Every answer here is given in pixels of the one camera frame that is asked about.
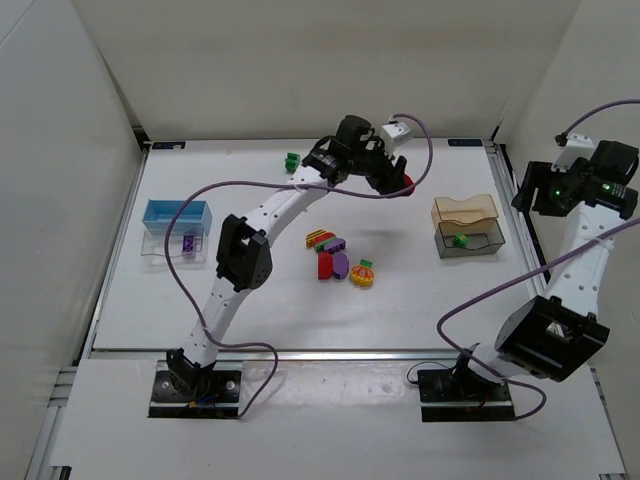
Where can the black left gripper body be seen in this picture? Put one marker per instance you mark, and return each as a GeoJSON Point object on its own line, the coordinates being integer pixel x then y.
{"type": "Point", "coordinates": [379, 167]}

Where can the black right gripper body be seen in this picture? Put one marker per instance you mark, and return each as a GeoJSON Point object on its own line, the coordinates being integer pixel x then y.
{"type": "Point", "coordinates": [542, 187]}

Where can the red rounded lego brick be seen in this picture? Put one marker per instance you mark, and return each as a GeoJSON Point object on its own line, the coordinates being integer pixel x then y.
{"type": "Point", "coordinates": [409, 185]}

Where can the small green lego brick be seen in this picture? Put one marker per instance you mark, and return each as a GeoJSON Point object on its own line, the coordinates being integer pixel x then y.
{"type": "Point", "coordinates": [460, 241]}

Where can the green stepped lego block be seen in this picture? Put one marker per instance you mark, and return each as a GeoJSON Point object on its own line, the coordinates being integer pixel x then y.
{"type": "Point", "coordinates": [292, 162]}

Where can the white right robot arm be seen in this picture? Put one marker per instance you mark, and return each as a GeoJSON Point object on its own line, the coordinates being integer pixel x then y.
{"type": "Point", "coordinates": [557, 331]}

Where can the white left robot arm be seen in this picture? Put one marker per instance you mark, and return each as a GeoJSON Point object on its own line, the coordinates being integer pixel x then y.
{"type": "Point", "coordinates": [244, 261]}

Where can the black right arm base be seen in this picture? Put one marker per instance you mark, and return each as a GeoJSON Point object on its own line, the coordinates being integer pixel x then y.
{"type": "Point", "coordinates": [446, 397]}

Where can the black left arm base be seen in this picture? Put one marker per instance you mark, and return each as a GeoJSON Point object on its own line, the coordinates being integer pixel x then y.
{"type": "Point", "coordinates": [218, 397]}

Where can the orange translucent container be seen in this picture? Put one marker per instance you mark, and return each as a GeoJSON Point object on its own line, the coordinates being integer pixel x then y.
{"type": "Point", "coordinates": [476, 210]}

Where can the blue label sticker right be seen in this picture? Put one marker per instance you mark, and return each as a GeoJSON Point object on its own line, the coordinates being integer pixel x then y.
{"type": "Point", "coordinates": [464, 142]}

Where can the blue label sticker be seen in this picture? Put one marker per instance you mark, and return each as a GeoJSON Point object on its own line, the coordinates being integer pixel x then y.
{"type": "Point", "coordinates": [464, 142]}
{"type": "Point", "coordinates": [174, 145]}

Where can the grey translucent container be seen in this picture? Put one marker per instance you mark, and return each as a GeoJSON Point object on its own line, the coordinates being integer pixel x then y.
{"type": "Point", "coordinates": [476, 239]}

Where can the purple flat lego plate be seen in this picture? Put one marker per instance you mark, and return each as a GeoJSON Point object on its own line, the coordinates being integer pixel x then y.
{"type": "Point", "coordinates": [334, 246]}

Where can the red green rounded lego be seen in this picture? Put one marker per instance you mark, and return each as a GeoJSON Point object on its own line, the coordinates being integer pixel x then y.
{"type": "Point", "coordinates": [320, 244]}

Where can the purple half-round lego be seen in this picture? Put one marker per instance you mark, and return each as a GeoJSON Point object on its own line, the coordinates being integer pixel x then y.
{"type": "Point", "coordinates": [340, 265]}

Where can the yellow black striped lego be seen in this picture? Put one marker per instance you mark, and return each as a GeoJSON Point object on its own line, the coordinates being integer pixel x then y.
{"type": "Point", "coordinates": [317, 236]}

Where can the yellow orange printed lego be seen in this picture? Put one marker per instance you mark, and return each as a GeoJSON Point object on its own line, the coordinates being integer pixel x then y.
{"type": "Point", "coordinates": [362, 276]}

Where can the red half-round lego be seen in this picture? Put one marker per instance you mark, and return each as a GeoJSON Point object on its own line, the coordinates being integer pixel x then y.
{"type": "Point", "coordinates": [324, 265]}

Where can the purple lego in container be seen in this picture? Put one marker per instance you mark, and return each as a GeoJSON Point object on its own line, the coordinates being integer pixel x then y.
{"type": "Point", "coordinates": [189, 245]}

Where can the clear plastic container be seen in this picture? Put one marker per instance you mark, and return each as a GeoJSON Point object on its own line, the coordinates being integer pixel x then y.
{"type": "Point", "coordinates": [153, 253]}

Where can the blue plastic container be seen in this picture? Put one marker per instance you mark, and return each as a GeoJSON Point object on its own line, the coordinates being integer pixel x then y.
{"type": "Point", "coordinates": [196, 218]}

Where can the blue label sticker left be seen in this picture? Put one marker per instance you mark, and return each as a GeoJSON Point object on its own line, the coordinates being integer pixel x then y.
{"type": "Point", "coordinates": [174, 145]}

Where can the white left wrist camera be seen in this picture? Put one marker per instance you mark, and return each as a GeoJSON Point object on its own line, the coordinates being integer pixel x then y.
{"type": "Point", "coordinates": [394, 135]}

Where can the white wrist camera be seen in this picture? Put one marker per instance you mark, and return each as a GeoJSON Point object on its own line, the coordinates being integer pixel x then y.
{"type": "Point", "coordinates": [573, 147]}
{"type": "Point", "coordinates": [394, 135]}

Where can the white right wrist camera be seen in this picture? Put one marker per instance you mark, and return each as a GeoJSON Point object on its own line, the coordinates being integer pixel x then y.
{"type": "Point", "coordinates": [573, 147]}

